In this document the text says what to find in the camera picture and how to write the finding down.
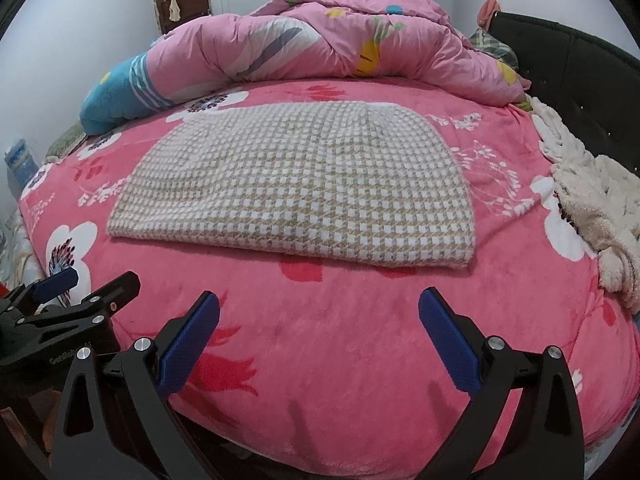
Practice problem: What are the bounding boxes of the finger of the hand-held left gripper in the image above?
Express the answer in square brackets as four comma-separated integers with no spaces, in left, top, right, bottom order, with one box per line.
[0,267,81,311]
[15,271,142,331]

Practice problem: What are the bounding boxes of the blue and white package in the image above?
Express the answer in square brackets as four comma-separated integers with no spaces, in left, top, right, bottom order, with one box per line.
[4,142,38,188]

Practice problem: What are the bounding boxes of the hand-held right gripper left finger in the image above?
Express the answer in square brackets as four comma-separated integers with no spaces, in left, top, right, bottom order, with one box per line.
[50,290,222,480]

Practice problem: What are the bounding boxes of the beige white houndstooth knit garment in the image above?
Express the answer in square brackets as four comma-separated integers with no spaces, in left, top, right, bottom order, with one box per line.
[107,101,476,268]

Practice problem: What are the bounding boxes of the dark upholstered headboard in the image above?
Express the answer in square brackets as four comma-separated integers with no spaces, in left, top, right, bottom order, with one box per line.
[487,10,640,206]

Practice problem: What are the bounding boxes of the pale floral bed sheet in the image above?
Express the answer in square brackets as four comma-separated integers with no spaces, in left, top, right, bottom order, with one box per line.
[0,207,48,286]

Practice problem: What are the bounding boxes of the cream fluffy cloth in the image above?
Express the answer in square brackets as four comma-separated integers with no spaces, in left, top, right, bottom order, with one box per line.
[530,95,640,311]

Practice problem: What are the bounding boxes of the pink and blue quilt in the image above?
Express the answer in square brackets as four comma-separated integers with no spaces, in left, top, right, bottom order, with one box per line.
[80,0,531,136]

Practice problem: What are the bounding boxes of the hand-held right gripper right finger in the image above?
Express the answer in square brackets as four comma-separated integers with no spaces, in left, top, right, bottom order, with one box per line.
[417,287,586,480]

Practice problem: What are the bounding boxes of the coral pink cloth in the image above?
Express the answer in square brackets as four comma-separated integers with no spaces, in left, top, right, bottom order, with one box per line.
[477,0,502,28]

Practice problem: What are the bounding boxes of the plaid cloth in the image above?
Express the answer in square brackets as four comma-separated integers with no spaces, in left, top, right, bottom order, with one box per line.
[470,27,521,68]

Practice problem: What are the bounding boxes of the pink floral fleece blanket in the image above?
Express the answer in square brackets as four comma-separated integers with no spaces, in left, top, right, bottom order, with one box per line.
[20,77,640,476]

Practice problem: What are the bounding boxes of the green pillow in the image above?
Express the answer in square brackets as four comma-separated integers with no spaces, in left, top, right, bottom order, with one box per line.
[45,124,87,161]

